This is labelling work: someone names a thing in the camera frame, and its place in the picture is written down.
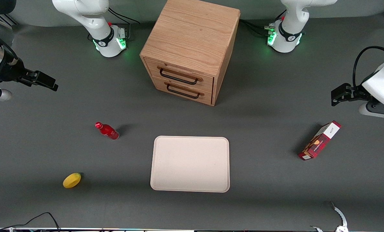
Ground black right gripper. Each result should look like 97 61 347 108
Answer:
0 59 59 92

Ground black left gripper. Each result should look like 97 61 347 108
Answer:
331 83 373 107

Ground red coke bottle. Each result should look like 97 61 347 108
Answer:
95 122 120 140

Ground beige rectangular tray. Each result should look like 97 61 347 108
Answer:
150 136 230 193

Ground red white snack box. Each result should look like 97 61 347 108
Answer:
298 121 341 161

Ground yellow lemon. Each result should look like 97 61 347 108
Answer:
63 173 82 189

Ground white curved plastic strip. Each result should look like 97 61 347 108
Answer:
310 201 349 232

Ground wooden two-drawer cabinet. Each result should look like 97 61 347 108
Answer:
140 0 241 106

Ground black left arm wrist cable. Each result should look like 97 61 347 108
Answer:
353 29 384 88

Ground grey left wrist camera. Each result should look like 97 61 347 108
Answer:
359 102 384 120

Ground black right arm base cable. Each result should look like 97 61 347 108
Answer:
108 7 141 41

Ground black left arm base cables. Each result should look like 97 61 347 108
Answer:
240 10 287 38

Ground black drawer handle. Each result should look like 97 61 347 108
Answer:
160 68 199 85
166 83 201 99

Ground black cable at table edge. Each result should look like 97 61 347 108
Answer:
0 212 61 232

